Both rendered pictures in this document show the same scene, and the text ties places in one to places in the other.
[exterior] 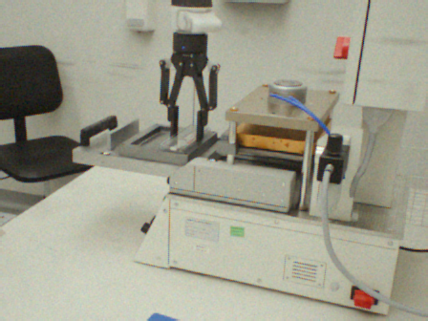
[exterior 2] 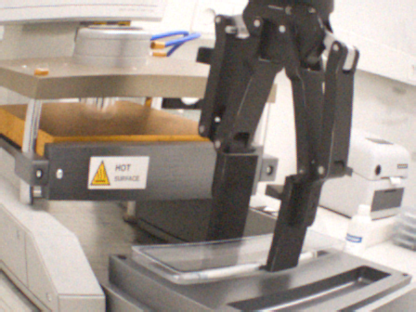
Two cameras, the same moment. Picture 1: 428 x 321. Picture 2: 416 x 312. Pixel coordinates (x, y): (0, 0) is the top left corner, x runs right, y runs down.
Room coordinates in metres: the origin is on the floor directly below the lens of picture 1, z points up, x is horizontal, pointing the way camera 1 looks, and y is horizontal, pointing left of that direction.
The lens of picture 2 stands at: (1.82, 0.21, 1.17)
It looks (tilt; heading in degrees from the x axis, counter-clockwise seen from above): 11 degrees down; 206
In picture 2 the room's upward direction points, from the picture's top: 9 degrees clockwise
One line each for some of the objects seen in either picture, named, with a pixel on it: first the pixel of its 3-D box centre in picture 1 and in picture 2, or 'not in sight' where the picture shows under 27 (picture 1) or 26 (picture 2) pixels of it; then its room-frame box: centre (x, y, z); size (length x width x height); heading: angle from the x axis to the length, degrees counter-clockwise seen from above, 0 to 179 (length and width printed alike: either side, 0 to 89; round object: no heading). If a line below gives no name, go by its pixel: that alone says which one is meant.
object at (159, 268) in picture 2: (186, 139); (251, 263); (1.29, 0.00, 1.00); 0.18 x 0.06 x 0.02; 159
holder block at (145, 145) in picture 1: (170, 142); (282, 291); (1.31, 0.04, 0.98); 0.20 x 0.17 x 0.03; 159
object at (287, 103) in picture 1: (298, 117); (98, 84); (1.19, -0.23, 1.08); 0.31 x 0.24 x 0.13; 159
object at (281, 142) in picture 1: (283, 122); (102, 108); (1.21, -0.20, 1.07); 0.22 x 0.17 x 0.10; 159
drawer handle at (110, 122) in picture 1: (99, 129); not in sight; (1.37, 0.21, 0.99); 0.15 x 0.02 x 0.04; 159
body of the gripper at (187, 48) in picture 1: (189, 54); (289, 10); (1.29, 0.00, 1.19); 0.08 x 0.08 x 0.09
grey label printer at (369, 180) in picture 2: not in sight; (362, 172); (0.15, -0.21, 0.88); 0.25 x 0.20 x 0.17; 65
